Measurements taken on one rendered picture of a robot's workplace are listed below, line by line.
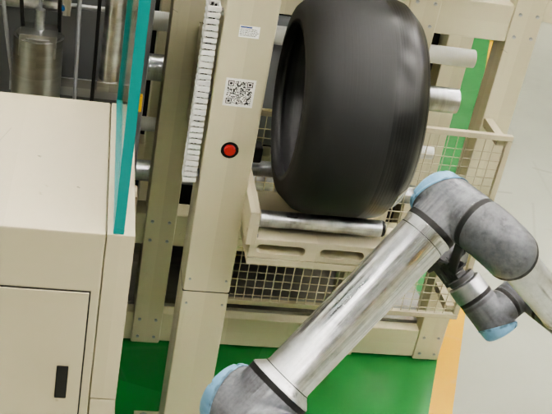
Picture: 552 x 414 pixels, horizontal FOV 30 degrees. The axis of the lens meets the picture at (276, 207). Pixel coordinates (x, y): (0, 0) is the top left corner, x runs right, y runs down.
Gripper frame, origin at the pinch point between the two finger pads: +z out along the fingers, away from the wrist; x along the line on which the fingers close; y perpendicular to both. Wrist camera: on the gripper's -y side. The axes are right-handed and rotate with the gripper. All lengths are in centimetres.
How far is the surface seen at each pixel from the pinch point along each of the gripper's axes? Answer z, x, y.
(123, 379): 9, -49, 123
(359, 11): 48, 11, -16
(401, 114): 22.4, 0.9, -17.4
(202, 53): 63, -21, 2
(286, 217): 19.3, -19.3, 21.0
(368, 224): 4.8, -3.0, 17.1
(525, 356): -77, 78, 113
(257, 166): 36, -7, 40
